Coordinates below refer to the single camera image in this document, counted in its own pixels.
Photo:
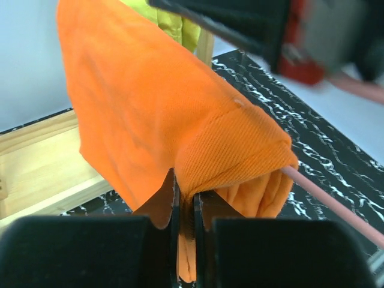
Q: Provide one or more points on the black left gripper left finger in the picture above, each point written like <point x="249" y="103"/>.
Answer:
<point x="159" y="257"/>

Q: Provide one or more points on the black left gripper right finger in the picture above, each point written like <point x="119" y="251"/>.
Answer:
<point x="208" y="206"/>

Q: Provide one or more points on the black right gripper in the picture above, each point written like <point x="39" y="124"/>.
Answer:
<point x="305" y="41"/>

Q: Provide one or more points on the orange trousers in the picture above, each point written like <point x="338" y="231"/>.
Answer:
<point x="146" y="105"/>

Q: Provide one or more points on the pink wire hanger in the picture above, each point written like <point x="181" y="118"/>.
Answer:
<point x="347" y="215"/>

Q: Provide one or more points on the yellow-green folded trousers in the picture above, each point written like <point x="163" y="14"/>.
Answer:
<point x="182" y="30"/>

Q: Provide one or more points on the wooden clothes rack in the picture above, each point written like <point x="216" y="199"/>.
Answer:
<point x="43" y="172"/>

